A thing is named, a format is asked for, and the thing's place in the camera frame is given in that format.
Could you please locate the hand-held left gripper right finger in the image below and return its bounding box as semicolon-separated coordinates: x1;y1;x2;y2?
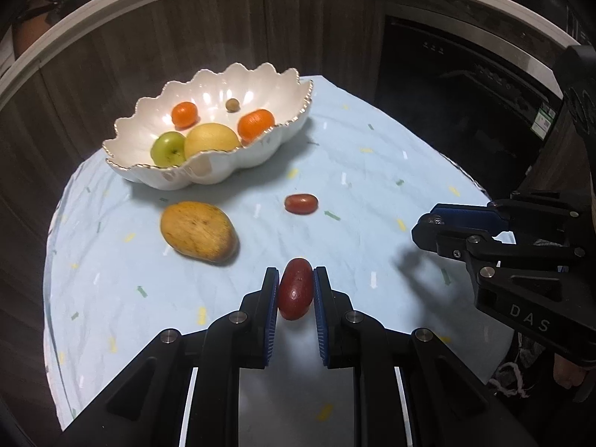
313;265;536;447

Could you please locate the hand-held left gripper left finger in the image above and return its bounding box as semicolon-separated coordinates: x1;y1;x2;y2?
60;266;280;447

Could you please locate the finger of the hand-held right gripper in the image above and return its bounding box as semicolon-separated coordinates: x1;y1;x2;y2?
412;213;584;262
431;199;580;243

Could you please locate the dark red oval date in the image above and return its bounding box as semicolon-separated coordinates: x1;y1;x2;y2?
278;257;314;321

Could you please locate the yellow lemon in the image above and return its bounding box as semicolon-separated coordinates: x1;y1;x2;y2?
184;122;242;160

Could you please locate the orange tangerine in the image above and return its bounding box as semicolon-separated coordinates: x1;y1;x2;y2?
171;101;199;130
237;109;275;144

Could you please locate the white scalloped ceramic bowl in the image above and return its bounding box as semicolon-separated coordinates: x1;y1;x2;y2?
102;62;314;191

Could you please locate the person's right hand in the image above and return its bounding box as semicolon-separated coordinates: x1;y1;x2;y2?
552;354;591;389

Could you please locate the person's dark clothing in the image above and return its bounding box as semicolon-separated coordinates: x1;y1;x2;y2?
488;333;557;400

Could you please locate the light blue patterned tablecloth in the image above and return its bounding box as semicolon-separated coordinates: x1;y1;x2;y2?
43;74;517;434

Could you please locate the yellow-orange mango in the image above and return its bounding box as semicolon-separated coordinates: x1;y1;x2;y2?
161;201;236;261

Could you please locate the red cherry tomato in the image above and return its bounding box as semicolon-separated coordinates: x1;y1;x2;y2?
284;193;318;215

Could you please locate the black built-in oven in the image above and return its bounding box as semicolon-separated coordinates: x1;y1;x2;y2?
372;14;566;196

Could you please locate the green apple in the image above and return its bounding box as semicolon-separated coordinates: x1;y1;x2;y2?
150;131;188;167

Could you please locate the dark wood cabinet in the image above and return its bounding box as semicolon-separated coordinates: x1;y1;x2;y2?
0;0;387;383

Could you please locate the brown cooking pot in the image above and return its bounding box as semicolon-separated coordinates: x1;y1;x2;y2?
12;0;129;57

